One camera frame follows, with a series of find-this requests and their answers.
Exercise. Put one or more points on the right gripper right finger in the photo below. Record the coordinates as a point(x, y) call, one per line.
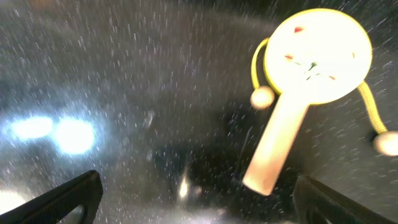
point(329, 205)

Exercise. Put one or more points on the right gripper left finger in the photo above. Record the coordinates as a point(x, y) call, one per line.
point(46, 205)

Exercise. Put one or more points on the yellow rattle drum toy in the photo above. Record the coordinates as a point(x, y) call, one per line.
point(317, 56)

